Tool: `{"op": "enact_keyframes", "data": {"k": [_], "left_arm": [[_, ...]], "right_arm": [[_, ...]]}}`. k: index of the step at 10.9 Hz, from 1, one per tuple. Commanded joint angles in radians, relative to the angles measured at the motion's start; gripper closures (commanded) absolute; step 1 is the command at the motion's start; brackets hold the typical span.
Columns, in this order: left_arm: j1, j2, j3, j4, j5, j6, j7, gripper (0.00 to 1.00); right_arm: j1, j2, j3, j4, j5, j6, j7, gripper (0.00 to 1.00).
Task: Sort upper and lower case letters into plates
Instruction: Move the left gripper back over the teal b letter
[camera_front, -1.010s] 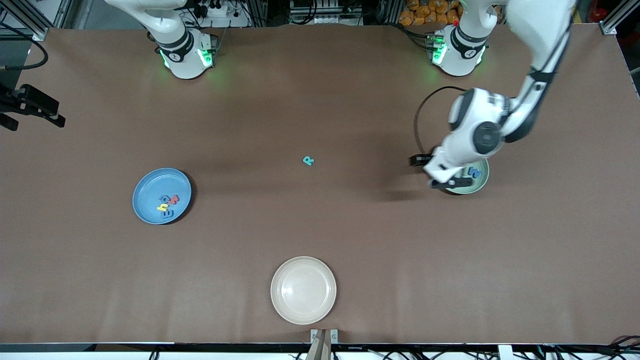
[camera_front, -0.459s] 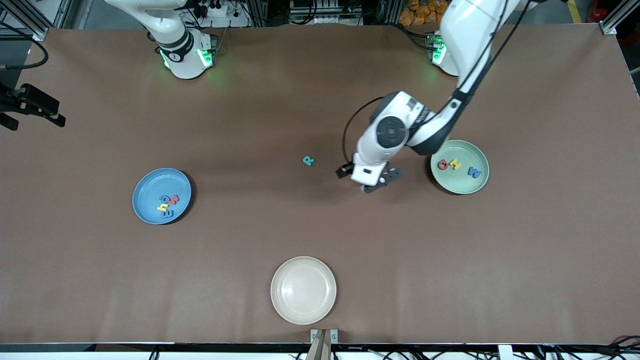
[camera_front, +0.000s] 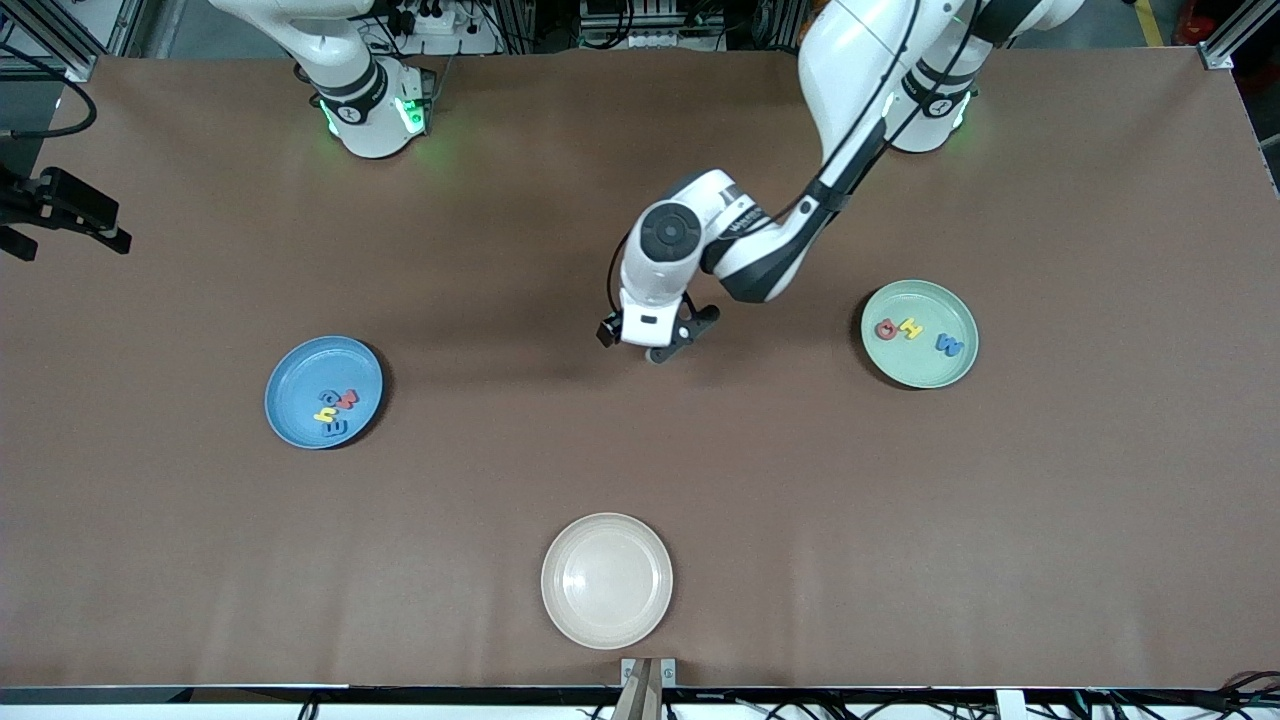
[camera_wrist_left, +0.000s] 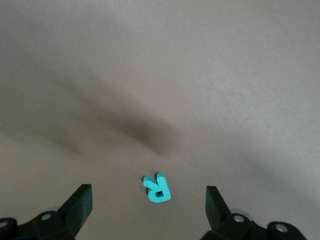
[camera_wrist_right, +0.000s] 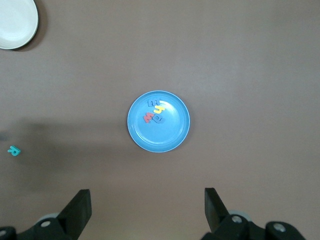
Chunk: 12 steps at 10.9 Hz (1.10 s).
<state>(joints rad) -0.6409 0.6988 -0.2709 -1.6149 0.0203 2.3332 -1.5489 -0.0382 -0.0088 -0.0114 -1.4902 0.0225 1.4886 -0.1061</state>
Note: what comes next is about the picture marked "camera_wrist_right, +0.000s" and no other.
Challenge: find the teal uppercase letter R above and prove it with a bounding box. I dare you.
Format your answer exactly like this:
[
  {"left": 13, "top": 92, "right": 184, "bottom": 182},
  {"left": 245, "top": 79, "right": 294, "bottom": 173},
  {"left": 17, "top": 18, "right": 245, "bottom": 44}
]
[{"left": 7, "top": 145, "right": 22, "bottom": 158}]

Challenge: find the blue lowercase letter q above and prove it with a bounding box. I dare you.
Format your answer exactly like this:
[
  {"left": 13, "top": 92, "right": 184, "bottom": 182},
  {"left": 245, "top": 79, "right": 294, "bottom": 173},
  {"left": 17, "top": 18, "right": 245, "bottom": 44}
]
[{"left": 151, "top": 114, "right": 166, "bottom": 125}]

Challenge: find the blue plate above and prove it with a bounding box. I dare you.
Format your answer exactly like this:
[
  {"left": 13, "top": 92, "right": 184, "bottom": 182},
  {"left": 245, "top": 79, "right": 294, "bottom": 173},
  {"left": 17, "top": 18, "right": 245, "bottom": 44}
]
[{"left": 126, "top": 90, "right": 191, "bottom": 154}]

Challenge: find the red lowercase letter m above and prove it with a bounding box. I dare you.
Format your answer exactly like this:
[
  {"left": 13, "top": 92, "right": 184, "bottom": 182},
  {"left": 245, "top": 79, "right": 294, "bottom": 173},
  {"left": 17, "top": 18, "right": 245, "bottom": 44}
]
[{"left": 142, "top": 112, "right": 155, "bottom": 125}]

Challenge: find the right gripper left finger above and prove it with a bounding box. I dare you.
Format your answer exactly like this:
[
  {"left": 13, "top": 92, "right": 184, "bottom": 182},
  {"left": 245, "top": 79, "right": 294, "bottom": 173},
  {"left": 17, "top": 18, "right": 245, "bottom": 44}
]
[{"left": 0, "top": 189, "right": 92, "bottom": 240}]

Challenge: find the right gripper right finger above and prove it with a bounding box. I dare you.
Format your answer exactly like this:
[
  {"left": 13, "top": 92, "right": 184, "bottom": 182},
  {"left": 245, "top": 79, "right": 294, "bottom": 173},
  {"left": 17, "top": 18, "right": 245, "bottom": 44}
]
[{"left": 202, "top": 187, "right": 307, "bottom": 240}]

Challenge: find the beige plate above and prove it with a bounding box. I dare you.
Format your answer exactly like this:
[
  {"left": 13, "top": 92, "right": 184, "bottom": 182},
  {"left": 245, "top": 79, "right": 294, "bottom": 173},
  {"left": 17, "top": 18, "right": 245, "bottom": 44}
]
[{"left": 0, "top": 0, "right": 40, "bottom": 50}]

